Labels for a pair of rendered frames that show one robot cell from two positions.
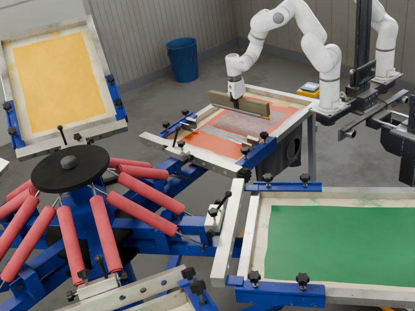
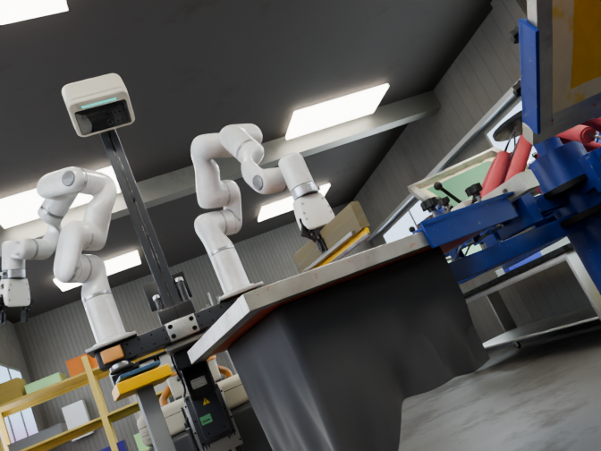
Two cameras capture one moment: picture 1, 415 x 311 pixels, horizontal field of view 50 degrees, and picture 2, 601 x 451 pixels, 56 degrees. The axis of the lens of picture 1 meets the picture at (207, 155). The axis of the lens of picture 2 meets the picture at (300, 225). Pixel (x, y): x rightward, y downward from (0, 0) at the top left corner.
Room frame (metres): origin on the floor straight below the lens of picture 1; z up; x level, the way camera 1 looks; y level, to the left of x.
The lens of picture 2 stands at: (3.76, 0.13, 0.80)
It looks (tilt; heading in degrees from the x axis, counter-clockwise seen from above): 14 degrees up; 194
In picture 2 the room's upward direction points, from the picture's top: 24 degrees counter-clockwise
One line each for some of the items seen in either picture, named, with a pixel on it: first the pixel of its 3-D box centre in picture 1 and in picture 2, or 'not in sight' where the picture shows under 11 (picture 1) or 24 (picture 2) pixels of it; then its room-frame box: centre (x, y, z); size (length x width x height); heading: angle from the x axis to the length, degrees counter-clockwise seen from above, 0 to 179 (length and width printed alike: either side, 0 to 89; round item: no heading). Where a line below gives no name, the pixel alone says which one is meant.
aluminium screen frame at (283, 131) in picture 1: (241, 121); (343, 285); (2.23, -0.22, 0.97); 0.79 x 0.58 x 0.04; 134
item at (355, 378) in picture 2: not in sight; (404, 358); (2.42, -0.12, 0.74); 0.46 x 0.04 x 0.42; 134
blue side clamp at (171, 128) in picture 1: (178, 129); (465, 222); (2.27, 0.14, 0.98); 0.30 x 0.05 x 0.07; 134
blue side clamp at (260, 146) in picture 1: (255, 155); not in sight; (1.87, -0.24, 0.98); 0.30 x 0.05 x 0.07; 134
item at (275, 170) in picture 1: (275, 154); not in sight; (2.14, -0.39, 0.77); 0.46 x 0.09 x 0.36; 134
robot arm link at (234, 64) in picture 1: (238, 65); (291, 177); (2.19, -0.24, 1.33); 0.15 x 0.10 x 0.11; 57
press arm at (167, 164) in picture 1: (171, 165); not in sight; (1.84, 0.18, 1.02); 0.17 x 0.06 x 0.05; 134
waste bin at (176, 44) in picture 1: (182, 60); not in sight; (5.30, 0.10, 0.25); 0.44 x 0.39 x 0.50; 122
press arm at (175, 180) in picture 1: (192, 172); (468, 266); (1.93, 0.09, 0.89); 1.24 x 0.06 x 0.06; 134
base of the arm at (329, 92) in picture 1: (331, 92); (230, 274); (1.93, -0.65, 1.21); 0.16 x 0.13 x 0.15; 32
